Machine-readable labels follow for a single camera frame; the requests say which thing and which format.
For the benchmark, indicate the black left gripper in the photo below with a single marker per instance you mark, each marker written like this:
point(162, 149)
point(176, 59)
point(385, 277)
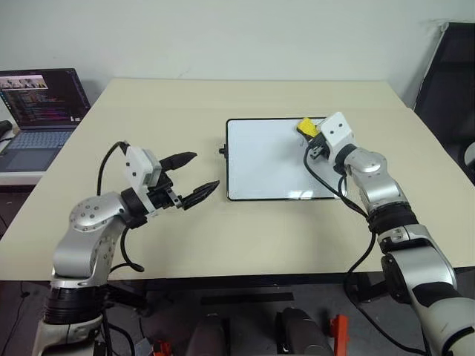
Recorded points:
point(163, 194)

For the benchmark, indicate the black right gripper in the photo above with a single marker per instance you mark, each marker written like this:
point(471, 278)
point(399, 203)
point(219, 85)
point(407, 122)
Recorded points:
point(320, 148)

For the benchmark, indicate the yellow whiteboard eraser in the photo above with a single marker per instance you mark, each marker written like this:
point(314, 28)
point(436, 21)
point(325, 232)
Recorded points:
point(306, 127)

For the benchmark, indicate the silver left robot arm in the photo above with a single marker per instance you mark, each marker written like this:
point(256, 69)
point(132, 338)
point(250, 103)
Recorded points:
point(89, 219)

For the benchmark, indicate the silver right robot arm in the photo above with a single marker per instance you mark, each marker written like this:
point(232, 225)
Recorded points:
point(378, 185)

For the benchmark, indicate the small black whiteboard knob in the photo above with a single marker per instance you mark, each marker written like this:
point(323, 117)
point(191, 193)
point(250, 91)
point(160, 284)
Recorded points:
point(222, 151)

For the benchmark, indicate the black-framed whiteboard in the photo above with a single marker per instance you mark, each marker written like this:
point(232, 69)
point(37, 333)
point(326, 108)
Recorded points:
point(267, 159)

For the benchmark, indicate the black flat bar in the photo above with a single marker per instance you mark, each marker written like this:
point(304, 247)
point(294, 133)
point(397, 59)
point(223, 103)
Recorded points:
point(246, 298)

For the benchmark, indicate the black office chair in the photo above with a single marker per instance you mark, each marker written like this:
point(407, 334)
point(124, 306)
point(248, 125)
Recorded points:
point(445, 92)

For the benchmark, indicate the open grey laptop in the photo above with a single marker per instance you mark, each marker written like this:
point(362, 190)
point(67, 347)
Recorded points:
point(37, 141)

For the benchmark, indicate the black object beside laptop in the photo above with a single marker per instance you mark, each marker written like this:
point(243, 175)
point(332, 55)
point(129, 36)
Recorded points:
point(4, 128)

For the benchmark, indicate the dark rounded shape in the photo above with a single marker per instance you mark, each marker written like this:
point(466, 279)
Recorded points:
point(302, 332)

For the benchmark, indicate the orange clamp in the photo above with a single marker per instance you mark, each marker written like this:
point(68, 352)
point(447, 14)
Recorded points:
point(339, 330)

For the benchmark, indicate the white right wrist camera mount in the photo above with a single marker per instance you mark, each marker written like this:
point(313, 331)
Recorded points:
point(337, 131)

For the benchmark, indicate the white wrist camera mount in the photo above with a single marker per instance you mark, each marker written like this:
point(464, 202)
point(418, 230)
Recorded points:
point(135, 167)
point(337, 131)

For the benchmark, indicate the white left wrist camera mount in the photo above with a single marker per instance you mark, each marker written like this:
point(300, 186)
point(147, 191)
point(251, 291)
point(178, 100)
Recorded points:
point(135, 167)

